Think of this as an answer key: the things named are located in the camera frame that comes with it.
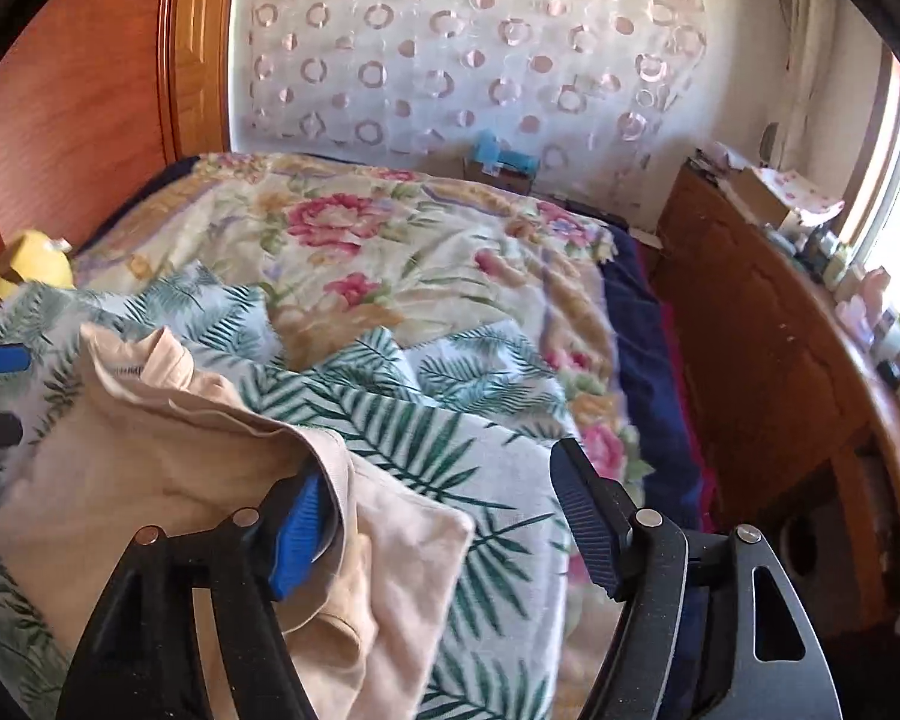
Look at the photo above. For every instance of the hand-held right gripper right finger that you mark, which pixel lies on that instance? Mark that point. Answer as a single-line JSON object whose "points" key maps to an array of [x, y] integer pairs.
{"points": [[589, 525]]}

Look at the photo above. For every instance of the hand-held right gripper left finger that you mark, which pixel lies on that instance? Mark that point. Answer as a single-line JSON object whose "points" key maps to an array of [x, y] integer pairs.
{"points": [[300, 540]]}

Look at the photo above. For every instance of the beige printed T-shirt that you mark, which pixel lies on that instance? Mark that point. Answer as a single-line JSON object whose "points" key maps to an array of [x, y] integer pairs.
{"points": [[157, 465]]}

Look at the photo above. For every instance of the yellow plush toy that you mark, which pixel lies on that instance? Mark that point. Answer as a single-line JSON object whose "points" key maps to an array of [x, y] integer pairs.
{"points": [[30, 262]]}

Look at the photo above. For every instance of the leaf-print bed sheet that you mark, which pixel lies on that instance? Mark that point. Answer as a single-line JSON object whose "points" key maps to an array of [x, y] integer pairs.
{"points": [[457, 465]]}

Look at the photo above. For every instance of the long wooden cabinet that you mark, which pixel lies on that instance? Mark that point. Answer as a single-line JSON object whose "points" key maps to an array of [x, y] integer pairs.
{"points": [[757, 330]]}

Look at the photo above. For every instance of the wooden slatted wardrobe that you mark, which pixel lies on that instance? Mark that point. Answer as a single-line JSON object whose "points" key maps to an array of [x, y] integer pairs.
{"points": [[82, 90]]}

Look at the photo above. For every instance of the floral blanket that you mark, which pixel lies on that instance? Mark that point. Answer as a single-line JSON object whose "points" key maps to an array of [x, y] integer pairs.
{"points": [[360, 225]]}

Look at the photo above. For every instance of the small black box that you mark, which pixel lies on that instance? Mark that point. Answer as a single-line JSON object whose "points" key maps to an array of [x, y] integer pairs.
{"points": [[891, 373]]}

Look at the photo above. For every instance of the pink figurine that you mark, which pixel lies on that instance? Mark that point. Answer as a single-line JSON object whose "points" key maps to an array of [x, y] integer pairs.
{"points": [[862, 307]]}

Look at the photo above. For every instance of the blue toy on box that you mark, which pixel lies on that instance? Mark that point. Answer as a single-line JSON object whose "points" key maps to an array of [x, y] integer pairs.
{"points": [[495, 154]]}

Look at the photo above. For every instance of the sheer circle-print curtain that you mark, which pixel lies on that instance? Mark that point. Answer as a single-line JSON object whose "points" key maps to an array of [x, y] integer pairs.
{"points": [[420, 37]]}

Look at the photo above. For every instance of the drawn floral curtain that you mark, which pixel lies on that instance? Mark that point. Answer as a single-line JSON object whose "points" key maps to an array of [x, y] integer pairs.
{"points": [[810, 52]]}

